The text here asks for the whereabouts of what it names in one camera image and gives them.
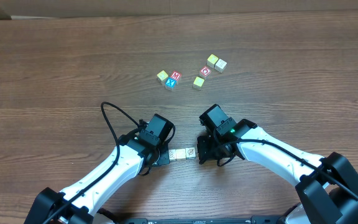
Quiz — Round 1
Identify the red Y leaf block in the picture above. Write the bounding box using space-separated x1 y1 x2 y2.
185 147 196 159

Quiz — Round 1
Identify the green letter wood block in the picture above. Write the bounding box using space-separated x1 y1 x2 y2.
168 149 177 161

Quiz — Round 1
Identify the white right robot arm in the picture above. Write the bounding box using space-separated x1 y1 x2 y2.
199 118 358 223

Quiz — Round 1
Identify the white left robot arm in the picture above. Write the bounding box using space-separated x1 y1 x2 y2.
25 130 172 224

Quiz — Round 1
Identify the yellow top turtle block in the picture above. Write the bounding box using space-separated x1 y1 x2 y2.
193 77 205 90

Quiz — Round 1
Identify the blue X letter block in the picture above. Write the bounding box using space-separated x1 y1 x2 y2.
165 78 177 91

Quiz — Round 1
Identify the red framed symbol block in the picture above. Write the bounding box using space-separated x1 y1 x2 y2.
199 65 212 80

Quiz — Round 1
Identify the yellow top squirrel block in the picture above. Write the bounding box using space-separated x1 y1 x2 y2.
157 70 169 85

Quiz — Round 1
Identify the red M letter block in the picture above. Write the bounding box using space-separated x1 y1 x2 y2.
170 70 182 83

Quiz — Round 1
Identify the plain wood picture block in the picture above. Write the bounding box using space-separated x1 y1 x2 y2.
214 58 227 73

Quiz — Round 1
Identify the yellow top far block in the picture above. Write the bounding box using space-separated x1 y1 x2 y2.
206 54 219 68

